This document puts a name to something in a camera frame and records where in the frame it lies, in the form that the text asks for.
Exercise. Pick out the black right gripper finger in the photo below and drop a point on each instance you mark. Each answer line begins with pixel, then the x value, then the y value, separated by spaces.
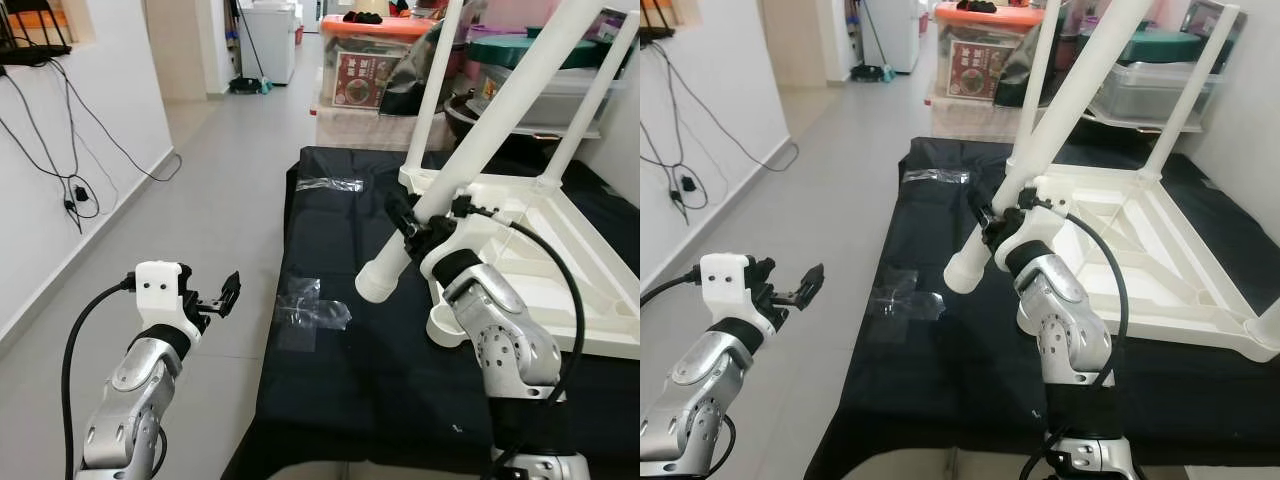
pixel 980 208
pixel 402 213

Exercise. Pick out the white plastic children table top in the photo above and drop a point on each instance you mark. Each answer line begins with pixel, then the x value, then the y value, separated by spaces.
pixel 580 290
pixel 1180 280

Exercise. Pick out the clear adhesive tape strip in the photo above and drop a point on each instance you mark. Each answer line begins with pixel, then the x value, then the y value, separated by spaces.
pixel 935 175
pixel 330 184

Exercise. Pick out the beige patterned storage box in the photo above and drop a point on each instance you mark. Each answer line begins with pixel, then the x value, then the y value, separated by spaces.
pixel 965 120
pixel 360 130

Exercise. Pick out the black wok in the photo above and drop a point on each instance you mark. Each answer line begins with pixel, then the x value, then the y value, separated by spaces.
pixel 462 118

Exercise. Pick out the black bag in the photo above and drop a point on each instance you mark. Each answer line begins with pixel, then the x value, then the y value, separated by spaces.
pixel 1015 70
pixel 405 85

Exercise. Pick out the clear storage box orange lid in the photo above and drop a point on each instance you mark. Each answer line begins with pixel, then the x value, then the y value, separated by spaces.
pixel 975 60
pixel 360 70

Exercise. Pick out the green mop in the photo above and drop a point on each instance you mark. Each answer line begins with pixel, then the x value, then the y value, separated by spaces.
pixel 250 85
pixel 875 72

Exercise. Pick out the clear plastic container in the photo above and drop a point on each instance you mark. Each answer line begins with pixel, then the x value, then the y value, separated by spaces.
pixel 560 105
pixel 1140 95

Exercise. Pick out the dark green pot lid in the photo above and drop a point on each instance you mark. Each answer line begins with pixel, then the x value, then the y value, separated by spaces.
pixel 1165 47
pixel 495 52

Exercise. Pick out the white appliance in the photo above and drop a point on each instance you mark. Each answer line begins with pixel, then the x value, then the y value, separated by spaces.
pixel 270 40
pixel 895 30

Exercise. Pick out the small black object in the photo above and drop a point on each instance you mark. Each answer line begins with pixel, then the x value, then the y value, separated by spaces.
pixel 362 16

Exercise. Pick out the black router with antennas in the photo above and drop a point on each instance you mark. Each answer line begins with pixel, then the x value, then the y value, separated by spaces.
pixel 35 50
pixel 655 25

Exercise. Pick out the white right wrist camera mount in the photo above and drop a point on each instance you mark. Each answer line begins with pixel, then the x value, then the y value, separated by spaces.
pixel 450 250
pixel 1025 235

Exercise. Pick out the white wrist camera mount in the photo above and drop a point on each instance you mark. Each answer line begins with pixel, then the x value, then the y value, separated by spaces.
pixel 160 290
pixel 1025 235
pixel 728 280
pixel 450 250

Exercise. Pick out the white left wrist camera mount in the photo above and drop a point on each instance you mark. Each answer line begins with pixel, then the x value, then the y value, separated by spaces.
pixel 160 290
pixel 728 280

